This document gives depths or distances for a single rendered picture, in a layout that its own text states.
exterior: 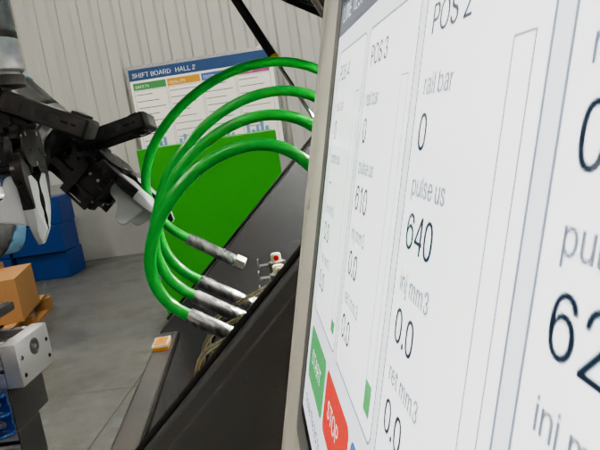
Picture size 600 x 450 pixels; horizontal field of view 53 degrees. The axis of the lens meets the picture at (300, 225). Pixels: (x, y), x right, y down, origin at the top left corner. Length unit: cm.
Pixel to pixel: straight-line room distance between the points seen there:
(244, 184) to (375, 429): 401
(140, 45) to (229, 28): 108
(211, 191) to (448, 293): 408
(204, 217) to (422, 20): 406
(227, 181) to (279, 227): 298
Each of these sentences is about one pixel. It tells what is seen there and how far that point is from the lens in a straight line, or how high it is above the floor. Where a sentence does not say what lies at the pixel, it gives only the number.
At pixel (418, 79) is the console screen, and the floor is 134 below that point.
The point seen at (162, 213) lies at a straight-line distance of 68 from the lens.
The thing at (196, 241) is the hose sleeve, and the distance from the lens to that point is 93.
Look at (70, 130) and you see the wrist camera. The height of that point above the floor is 137.
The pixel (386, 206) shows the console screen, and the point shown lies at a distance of 23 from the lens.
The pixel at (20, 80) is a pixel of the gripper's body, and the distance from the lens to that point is 83.
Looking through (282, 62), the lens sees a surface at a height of 142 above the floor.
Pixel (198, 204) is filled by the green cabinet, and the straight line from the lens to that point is 423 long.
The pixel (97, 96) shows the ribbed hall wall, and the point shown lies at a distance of 786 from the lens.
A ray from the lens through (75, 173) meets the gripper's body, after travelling 96.
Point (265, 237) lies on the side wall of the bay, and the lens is 124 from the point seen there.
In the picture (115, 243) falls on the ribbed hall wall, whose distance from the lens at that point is 796.
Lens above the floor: 134
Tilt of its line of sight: 10 degrees down
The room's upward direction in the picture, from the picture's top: 8 degrees counter-clockwise
